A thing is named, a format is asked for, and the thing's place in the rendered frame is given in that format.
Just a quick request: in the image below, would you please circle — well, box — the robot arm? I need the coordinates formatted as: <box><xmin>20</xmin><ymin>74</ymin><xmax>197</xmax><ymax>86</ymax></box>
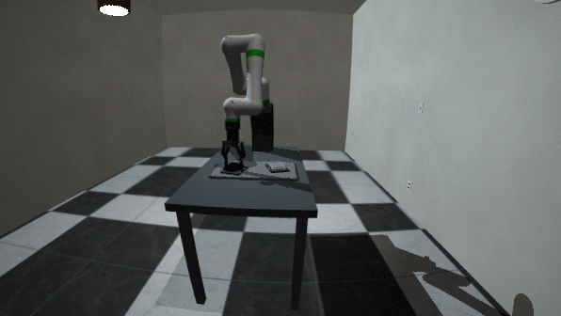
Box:
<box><xmin>220</xmin><ymin>34</ymin><xmax>271</xmax><ymax>131</ymax></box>

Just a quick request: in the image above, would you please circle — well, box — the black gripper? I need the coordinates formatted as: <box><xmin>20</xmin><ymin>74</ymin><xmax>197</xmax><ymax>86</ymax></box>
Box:
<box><xmin>221</xmin><ymin>130</ymin><xmax>246</xmax><ymax>168</ymax></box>

